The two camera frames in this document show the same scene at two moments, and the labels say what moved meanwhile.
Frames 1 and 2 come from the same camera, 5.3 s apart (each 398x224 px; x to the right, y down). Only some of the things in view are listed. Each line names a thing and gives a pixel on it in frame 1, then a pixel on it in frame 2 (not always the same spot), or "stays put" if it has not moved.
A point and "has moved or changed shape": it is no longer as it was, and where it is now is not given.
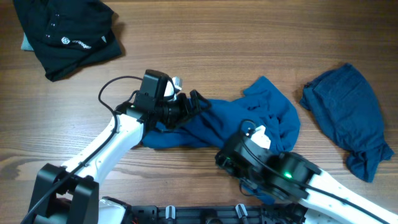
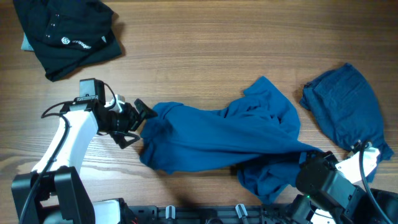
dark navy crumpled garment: x=345 y=101 stays put
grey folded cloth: x=26 y=44 stays put
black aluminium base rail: x=268 y=213 stays put
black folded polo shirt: x=66 y=35 stays put
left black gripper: x=183 y=112 -> x=133 y=117
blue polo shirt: x=260 y=104 has moved or changed shape
